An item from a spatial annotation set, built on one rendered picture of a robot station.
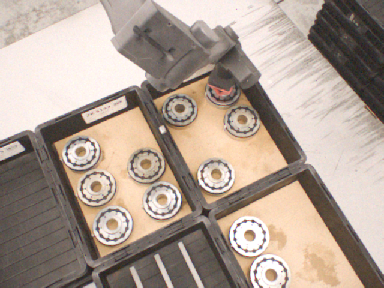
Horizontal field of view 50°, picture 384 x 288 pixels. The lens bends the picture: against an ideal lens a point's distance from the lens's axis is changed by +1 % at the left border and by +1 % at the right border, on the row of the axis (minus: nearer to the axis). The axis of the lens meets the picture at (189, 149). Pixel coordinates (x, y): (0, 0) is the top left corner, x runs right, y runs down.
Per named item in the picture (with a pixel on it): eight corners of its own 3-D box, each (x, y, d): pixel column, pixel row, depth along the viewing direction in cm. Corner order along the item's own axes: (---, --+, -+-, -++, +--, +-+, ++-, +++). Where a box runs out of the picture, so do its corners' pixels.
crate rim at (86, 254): (35, 130, 108) (32, 126, 105) (138, 87, 113) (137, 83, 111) (91, 270, 95) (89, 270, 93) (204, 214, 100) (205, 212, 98)
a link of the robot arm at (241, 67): (225, 22, 92) (198, 48, 95) (254, 59, 89) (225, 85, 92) (243, 36, 103) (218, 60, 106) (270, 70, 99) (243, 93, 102)
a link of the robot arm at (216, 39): (190, 14, 55) (137, 69, 59) (218, 47, 55) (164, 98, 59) (227, 18, 95) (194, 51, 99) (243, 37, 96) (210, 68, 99)
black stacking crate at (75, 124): (47, 144, 117) (33, 128, 106) (141, 103, 122) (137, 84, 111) (99, 273, 104) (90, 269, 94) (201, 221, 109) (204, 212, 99)
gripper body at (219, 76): (243, 63, 112) (248, 47, 105) (228, 93, 108) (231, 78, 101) (222, 54, 113) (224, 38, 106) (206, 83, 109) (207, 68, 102)
